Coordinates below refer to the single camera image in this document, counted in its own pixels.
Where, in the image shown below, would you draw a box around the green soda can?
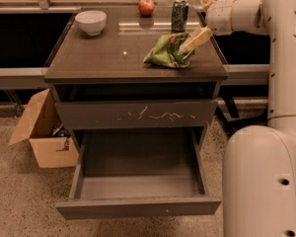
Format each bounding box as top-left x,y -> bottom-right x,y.
172,0 -> 189,33

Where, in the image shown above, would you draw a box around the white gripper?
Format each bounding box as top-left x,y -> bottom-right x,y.
179,0 -> 234,52

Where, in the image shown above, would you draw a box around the red apple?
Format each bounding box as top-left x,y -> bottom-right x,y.
138,0 -> 155,17

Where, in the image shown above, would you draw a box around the green jalapeno chip bag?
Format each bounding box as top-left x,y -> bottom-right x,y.
143,33 -> 195,68

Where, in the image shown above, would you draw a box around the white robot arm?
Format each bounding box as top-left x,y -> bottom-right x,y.
182,0 -> 296,237

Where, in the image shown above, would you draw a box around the scratched grey top drawer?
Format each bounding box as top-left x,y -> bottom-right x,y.
54,83 -> 219,130

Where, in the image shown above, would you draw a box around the dark side table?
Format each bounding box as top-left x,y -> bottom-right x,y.
215,97 -> 268,136

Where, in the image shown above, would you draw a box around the open grey middle drawer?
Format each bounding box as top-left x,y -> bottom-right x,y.
56,127 -> 221,219

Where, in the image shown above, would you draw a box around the packets inside cardboard box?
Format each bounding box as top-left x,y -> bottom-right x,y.
51,124 -> 71,151

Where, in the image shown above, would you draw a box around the white ceramic bowl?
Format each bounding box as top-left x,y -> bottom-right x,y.
75,10 -> 107,36

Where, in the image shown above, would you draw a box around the grey drawer cabinet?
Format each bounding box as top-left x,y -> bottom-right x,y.
44,6 -> 227,144

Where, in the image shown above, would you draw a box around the open cardboard box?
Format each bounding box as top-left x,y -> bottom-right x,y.
9,89 -> 78,168

